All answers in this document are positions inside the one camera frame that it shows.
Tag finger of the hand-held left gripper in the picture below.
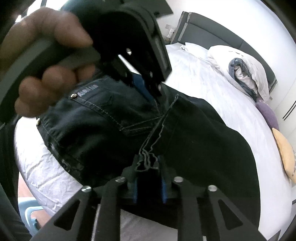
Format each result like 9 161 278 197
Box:
113 59 134 87
132 67 163 102

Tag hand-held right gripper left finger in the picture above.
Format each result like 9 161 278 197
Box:
30 155 141 241

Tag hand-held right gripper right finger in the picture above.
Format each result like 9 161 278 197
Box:
158 155 266 241

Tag black denim pants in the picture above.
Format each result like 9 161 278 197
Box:
37 70 260 230

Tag person's left hand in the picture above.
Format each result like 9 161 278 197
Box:
0 8 96 117

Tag white pillow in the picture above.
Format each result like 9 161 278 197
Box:
180 42 210 61

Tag bed with white sheet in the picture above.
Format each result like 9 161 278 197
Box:
14 43 296 241

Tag grey upholstered headboard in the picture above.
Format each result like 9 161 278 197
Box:
178 11 278 93

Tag light blue plastic stool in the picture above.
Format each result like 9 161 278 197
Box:
20 200 47 232

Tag folded white grey duvet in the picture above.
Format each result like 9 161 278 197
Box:
207 45 270 102

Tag person's dark clothing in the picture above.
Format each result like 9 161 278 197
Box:
0 120 31 241

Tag yellow pillow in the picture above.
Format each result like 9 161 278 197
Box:
272 127 296 183

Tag purple pillow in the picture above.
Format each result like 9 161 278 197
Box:
255 100 280 131

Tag white wardrobe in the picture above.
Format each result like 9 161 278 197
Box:
270 58 296 139

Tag white wall socket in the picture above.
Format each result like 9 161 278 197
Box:
165 23 176 39

